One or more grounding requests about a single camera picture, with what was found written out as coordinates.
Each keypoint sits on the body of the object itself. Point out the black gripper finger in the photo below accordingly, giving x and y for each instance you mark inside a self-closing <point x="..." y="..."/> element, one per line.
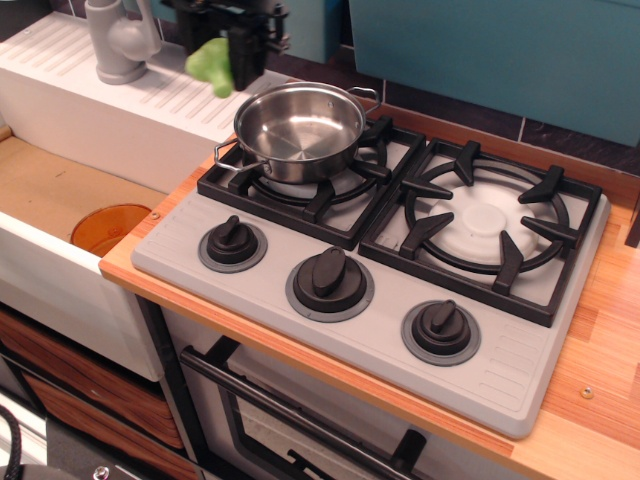
<point x="247" y="56"/>
<point x="197" y="28"/>

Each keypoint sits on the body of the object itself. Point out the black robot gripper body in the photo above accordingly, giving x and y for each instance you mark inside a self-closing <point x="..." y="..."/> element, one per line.
<point x="264" y="17"/>

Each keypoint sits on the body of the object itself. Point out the green toy cauliflower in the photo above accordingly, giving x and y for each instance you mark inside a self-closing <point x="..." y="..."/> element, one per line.
<point x="211" y="64"/>

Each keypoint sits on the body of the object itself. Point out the stainless steel pot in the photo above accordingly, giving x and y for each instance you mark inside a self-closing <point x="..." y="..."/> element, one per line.
<point x="298" y="133"/>

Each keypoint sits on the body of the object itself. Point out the black left stove knob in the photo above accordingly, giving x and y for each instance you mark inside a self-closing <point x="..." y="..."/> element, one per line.
<point x="232" y="247"/>

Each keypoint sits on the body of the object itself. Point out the black stove knob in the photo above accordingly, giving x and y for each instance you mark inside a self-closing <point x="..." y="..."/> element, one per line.
<point x="232" y="247"/>
<point x="330" y="287"/>
<point x="441" y="333"/>

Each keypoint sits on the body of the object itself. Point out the black middle stove knob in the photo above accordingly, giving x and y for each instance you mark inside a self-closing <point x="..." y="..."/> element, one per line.
<point x="330" y="287"/>

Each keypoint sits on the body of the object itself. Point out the grey toy stove top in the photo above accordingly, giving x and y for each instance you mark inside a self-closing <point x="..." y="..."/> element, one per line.
<point x="502" y="386"/>

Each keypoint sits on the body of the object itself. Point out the black right stove knob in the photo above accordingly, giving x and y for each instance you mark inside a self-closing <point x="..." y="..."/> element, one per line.
<point x="441" y="333"/>

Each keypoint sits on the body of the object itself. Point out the grey toy faucet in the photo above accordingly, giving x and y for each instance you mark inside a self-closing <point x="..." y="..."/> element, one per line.
<point x="121" y="45"/>

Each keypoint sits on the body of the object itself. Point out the white toy sink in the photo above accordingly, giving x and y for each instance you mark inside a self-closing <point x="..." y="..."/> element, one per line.
<point x="70" y="145"/>

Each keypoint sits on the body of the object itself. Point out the black left burner grate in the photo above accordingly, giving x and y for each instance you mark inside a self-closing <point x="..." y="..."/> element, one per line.
<point x="338" y="210"/>

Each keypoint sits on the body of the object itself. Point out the black burner grate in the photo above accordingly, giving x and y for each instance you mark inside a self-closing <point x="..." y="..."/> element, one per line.
<point x="338" y="210"/>
<point x="541" y="289"/>

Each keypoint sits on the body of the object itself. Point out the orange sink drain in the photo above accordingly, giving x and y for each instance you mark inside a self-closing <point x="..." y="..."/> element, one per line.
<point x="101" y="230"/>

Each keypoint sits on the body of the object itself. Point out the black right burner grate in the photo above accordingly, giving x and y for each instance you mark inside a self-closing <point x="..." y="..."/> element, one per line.
<point x="541" y="289"/>

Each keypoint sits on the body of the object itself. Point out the upper wood drawer front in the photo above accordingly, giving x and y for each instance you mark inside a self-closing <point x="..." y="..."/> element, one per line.
<point x="91" y="375"/>

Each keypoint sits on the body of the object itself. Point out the wood drawer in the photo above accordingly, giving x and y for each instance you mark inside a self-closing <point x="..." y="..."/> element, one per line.
<point x="138" y="428"/>
<point x="91" y="375"/>

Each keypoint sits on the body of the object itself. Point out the lower wood drawer front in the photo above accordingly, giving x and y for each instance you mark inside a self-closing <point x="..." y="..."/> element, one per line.
<point x="138" y="428"/>

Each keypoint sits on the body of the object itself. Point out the brass countertop screw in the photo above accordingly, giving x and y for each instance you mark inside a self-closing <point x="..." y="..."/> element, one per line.
<point x="587" y="392"/>

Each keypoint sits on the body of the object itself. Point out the teal left wall cabinet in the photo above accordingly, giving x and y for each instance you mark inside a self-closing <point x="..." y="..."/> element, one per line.
<point x="314" y="27"/>

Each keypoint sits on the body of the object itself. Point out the teal wall cabinet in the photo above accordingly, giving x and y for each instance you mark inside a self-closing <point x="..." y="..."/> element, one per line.
<point x="571" y="64"/>
<point x="314" y="27"/>

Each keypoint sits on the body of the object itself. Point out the teal right wall cabinet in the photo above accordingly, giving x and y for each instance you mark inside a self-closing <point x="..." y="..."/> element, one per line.
<point x="571" y="64"/>

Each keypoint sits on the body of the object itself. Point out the oven door with handle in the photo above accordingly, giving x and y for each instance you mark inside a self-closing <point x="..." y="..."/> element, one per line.
<point x="276" y="422"/>

